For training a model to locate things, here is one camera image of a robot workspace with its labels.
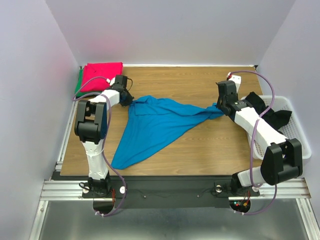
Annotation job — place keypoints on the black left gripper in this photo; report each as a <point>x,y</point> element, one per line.
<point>130,98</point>

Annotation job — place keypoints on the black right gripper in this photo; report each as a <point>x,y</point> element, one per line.
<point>220,104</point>

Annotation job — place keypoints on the blue t-shirt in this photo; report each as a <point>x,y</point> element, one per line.
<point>153,124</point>

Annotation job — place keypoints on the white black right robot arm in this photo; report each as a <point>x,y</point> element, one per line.
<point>283,158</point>

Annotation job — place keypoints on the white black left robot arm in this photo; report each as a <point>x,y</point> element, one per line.
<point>91,125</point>

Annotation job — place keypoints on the folded pink t-shirt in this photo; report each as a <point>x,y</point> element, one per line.
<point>98,76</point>

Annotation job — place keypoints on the folded green t-shirt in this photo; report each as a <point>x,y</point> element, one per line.
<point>77,92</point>

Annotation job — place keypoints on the black t-shirt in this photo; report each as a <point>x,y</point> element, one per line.
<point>276,119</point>

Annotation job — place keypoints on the white plastic laundry basket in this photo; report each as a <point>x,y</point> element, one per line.
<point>292,130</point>

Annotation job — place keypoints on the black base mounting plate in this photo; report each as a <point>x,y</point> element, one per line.
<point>165,192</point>

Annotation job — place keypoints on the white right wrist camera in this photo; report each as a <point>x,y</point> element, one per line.
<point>236,80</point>

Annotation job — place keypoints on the aluminium frame rail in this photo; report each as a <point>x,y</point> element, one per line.
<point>56,189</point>

